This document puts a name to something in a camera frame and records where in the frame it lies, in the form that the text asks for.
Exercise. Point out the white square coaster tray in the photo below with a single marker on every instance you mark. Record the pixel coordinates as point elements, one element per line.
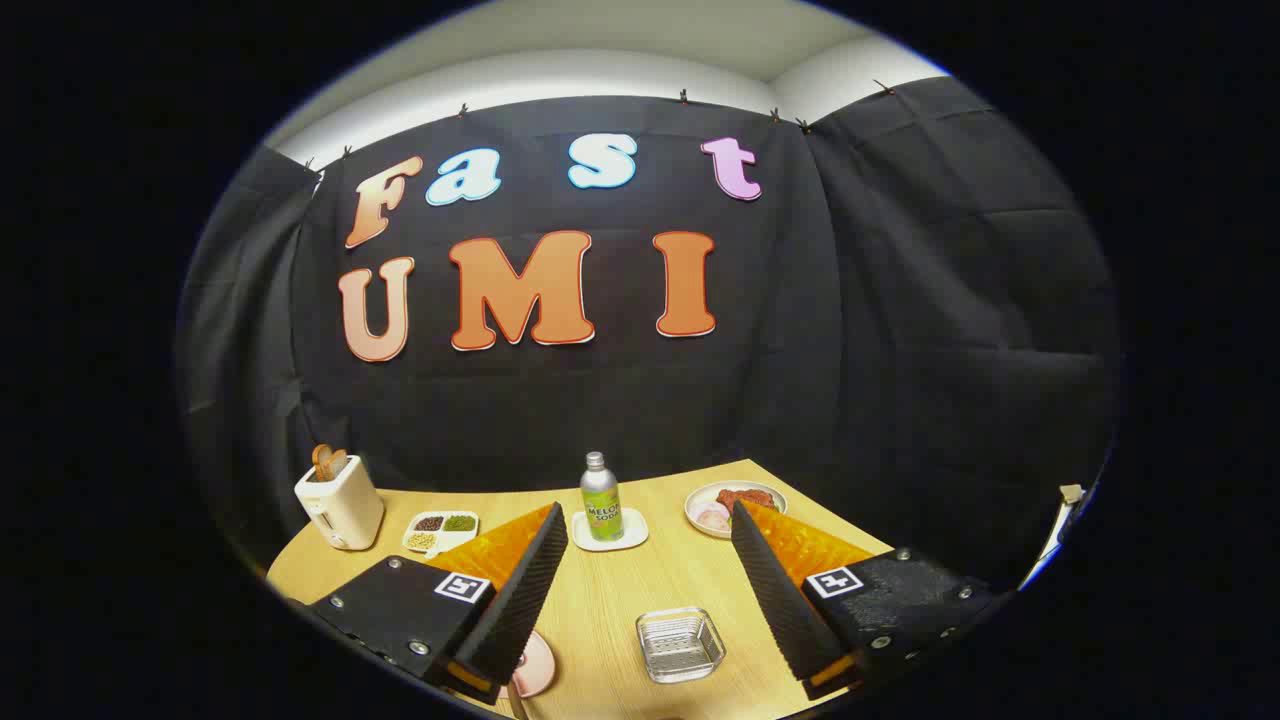
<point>635,530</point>

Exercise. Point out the dark beans pile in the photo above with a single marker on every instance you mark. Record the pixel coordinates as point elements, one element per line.
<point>429,523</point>

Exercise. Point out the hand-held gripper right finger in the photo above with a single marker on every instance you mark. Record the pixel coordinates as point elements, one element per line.
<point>780,600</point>

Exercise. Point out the pink ham slices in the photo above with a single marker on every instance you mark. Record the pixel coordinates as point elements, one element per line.
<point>712,516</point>

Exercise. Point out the white divided snack dish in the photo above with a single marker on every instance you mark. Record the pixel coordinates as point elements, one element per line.
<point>452,543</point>

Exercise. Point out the pink round plate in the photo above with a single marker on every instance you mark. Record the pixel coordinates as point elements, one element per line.
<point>535,665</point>

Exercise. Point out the green beans pile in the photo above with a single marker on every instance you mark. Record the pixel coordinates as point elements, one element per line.
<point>460,522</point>

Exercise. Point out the brown meat piece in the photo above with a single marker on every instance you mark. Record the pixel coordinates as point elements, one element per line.
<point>747,497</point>

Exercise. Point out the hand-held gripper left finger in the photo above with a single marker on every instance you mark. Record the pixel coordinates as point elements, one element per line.
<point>520,600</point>

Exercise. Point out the green soda bottle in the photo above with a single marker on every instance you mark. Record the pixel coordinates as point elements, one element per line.
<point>602,510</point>

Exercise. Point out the yellow soybeans pile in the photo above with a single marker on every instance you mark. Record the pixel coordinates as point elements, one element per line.
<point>421,540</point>

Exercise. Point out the cream toaster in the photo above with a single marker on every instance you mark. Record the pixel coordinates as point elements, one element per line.
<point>345,505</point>

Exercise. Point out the white oval bowl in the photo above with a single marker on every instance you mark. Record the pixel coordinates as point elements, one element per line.
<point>695,503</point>

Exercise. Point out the toasted bread slice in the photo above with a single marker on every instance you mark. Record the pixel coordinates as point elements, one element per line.
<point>326,462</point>

